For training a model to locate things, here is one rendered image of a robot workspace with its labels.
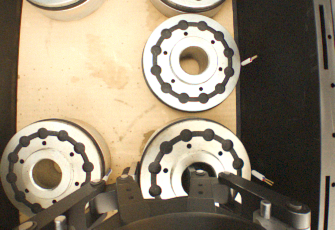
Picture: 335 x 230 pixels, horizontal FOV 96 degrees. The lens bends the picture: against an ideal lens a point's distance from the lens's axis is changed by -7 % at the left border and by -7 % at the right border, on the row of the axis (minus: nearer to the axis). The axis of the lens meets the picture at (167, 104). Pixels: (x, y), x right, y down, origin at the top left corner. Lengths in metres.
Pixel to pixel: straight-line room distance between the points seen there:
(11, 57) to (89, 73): 0.09
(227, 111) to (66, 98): 0.19
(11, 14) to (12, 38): 0.03
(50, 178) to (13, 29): 0.17
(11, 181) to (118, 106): 0.13
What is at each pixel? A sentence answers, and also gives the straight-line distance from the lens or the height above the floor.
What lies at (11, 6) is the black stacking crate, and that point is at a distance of 0.27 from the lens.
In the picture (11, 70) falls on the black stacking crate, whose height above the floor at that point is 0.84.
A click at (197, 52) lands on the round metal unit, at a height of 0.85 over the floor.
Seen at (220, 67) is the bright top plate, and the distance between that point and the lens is 0.18.
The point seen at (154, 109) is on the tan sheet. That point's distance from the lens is 0.19.
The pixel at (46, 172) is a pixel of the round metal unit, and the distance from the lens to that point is 0.22.
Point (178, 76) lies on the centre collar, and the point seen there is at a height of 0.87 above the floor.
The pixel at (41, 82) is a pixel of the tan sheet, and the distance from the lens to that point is 0.24.
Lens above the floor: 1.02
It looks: 86 degrees down
